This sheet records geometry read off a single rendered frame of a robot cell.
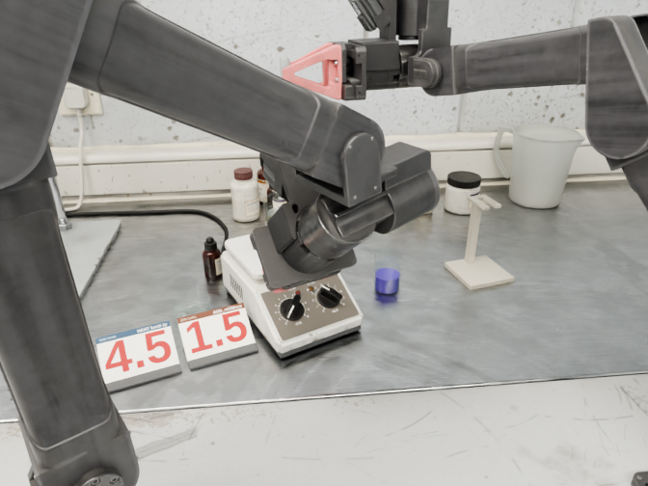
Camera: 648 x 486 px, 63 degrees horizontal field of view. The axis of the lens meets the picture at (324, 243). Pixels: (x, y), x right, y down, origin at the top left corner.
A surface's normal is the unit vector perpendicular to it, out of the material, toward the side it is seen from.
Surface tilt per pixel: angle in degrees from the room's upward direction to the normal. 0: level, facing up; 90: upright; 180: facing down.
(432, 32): 87
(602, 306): 0
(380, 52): 87
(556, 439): 0
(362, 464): 0
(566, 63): 96
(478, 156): 90
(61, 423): 77
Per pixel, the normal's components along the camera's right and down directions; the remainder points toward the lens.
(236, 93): 0.61, 0.32
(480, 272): 0.00, -0.89
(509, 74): -0.84, 0.29
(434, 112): 0.10, 0.46
